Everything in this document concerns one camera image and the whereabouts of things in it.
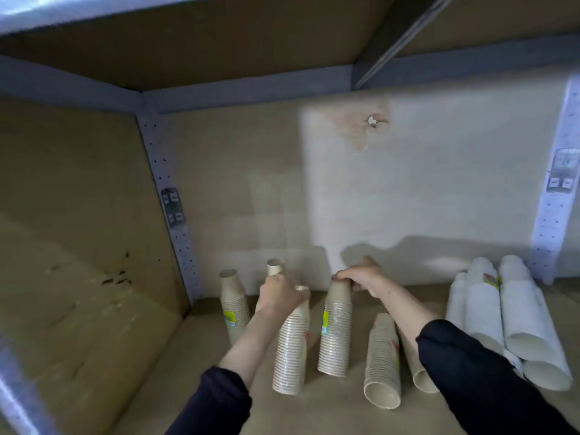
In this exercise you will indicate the white metal shelf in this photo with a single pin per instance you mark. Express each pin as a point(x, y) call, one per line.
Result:
point(326, 412)

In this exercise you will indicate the person's left hand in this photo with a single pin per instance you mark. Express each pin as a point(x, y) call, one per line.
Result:
point(281, 296)

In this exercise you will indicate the person's left forearm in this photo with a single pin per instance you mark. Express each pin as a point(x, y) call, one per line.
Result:
point(213, 403)

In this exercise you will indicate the person's right forearm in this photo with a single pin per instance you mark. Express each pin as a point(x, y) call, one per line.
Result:
point(476, 380)

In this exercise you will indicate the person's right hand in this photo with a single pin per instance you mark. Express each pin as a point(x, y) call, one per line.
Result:
point(369, 278)

